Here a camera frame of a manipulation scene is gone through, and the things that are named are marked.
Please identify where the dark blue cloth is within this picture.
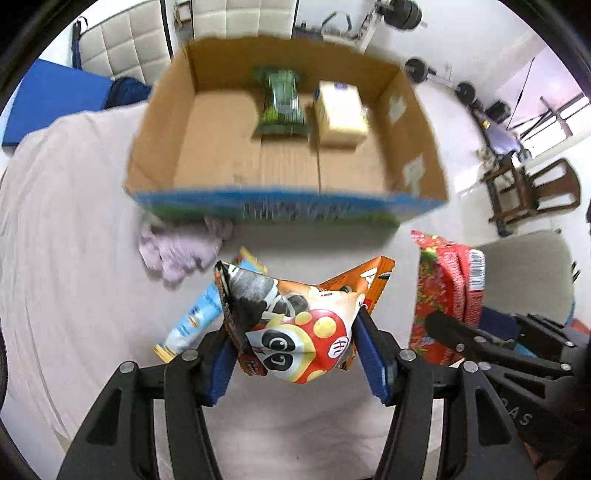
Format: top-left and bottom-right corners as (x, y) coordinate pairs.
(110, 77), (153, 110)

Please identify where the pink bed sheet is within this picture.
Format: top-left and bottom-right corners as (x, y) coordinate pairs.
(0, 103), (446, 480)

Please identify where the blue mat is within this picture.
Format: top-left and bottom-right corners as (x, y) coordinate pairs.
(2, 58), (114, 148)

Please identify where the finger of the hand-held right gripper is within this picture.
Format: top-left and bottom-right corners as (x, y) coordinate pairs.
(480, 308), (578, 358)
(425, 312), (525, 370)

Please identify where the grey seat cushion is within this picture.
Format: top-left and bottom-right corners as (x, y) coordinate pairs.
(475, 230), (579, 326)

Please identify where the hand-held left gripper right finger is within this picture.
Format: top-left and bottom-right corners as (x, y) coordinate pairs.
(352, 309), (539, 480)

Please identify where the purple cloth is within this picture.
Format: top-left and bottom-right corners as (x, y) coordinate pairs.
(137, 216), (234, 285)

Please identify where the black barbell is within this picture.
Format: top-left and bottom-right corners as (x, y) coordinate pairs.
(405, 57), (477, 106)

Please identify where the panda print snack bag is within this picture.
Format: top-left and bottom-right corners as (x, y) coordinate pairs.
(213, 260), (370, 385)

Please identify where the green snack packet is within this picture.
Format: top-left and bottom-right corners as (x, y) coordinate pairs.
(252, 66), (310, 138)

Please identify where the orange snack packet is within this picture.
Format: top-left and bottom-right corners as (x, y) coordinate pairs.
(318, 256), (396, 371)

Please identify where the white tufted panel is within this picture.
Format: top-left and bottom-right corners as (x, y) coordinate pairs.
(193, 0), (297, 40)

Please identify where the yellow snack packet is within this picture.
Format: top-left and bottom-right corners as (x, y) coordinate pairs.
(313, 80), (370, 147)

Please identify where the purple weight bench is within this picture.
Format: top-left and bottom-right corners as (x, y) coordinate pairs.
(479, 111), (528, 157)

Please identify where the blue and white snack packet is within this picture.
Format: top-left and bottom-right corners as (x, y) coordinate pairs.
(153, 246), (269, 363)

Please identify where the red floral snack packet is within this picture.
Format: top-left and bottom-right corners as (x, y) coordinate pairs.
(409, 230), (487, 366)

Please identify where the wooden chair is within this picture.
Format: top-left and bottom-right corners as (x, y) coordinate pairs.
(481, 157), (582, 234)

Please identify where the cardboard box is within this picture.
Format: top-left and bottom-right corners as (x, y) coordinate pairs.
(123, 36), (450, 227)

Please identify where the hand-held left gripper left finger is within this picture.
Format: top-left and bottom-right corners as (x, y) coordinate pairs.
(57, 329), (237, 480)

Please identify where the black dumbbell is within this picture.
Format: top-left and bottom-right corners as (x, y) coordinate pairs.
(375, 0), (424, 29)

